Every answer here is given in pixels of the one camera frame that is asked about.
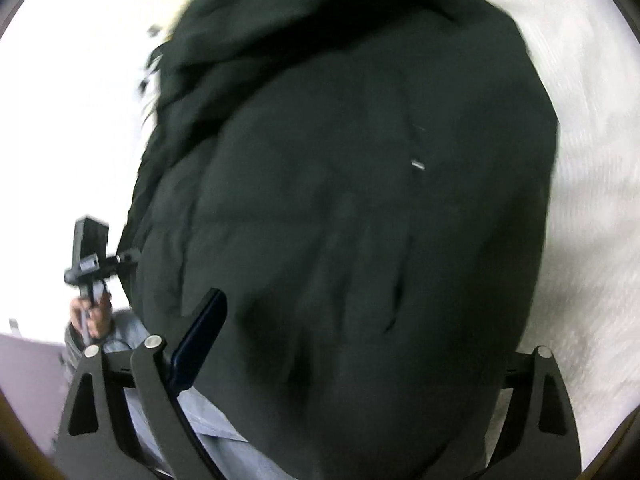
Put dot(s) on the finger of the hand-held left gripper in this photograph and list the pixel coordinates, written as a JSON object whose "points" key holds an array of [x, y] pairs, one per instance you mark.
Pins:
{"points": [[127, 257]]}

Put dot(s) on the person's left hand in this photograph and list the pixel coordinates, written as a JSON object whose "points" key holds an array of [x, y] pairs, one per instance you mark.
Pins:
{"points": [[80, 317]]}

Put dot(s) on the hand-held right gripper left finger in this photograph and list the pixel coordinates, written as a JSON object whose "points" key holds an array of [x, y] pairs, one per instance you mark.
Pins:
{"points": [[200, 340]]}

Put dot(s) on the person's left forearm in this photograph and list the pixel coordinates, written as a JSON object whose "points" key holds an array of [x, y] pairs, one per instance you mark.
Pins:
{"points": [[210, 425]]}

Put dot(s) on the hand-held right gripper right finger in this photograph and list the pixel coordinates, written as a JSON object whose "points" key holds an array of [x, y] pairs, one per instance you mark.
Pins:
{"points": [[545, 410]]}

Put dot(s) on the black puffer jacket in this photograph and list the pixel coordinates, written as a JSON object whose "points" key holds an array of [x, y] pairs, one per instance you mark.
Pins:
{"points": [[350, 210]]}

